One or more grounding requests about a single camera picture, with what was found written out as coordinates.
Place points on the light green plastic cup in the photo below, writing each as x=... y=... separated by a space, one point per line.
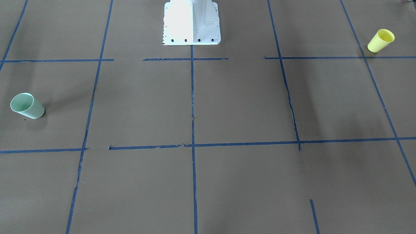
x=27 y=105

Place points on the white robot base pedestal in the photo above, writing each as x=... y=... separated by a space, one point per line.
x=191 y=22

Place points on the yellow plastic cup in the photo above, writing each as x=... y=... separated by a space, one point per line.
x=380 y=40

